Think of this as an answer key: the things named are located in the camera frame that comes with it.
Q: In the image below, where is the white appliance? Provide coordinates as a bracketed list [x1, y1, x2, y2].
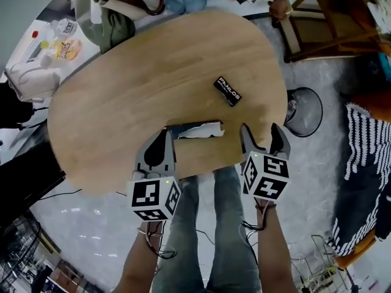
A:
[3, 21, 62, 103]

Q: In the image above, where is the black box trash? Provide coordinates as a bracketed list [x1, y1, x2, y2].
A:
[213, 75, 243, 108]

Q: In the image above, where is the clear plastic bag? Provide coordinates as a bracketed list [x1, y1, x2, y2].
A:
[48, 18, 81, 39]

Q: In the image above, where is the person's right forearm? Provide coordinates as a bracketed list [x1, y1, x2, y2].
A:
[254, 198, 299, 293]

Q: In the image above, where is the person's left leg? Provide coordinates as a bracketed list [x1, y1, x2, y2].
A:
[152, 175, 215, 293]

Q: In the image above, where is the thin wrist bracelet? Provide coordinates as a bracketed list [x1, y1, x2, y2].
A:
[137, 226, 164, 237]

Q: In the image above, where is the black and white striped blanket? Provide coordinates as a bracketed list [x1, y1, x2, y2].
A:
[331, 101, 391, 258]

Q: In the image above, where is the yellow snack bag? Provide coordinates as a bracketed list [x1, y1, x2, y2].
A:
[48, 37, 84, 62]

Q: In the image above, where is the person's left forearm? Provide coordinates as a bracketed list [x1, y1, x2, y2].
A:
[113, 220, 172, 293]

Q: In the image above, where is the green cloth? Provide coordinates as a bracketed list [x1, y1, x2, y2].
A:
[84, 8, 136, 54]

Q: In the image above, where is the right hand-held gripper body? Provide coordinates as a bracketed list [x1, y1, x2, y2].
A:
[241, 146, 290, 201]

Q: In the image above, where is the person's leg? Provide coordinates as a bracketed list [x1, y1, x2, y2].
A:
[206, 165, 262, 293]
[152, 175, 215, 293]

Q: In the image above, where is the white wire basket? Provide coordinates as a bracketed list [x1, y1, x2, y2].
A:
[288, 233, 355, 293]

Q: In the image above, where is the black cable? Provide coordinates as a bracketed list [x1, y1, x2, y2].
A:
[143, 221, 178, 261]

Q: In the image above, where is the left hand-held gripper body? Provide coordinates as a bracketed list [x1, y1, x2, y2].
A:
[126, 156, 183, 223]

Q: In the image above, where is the orange chair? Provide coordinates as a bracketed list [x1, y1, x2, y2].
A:
[334, 85, 391, 271]

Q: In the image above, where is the wooden frame chair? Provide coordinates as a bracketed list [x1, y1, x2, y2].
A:
[268, 0, 391, 64]

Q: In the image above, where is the torn white paper trash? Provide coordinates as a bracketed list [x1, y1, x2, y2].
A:
[166, 120, 226, 140]

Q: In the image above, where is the person's right leg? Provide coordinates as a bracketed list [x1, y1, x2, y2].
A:
[206, 165, 262, 293]

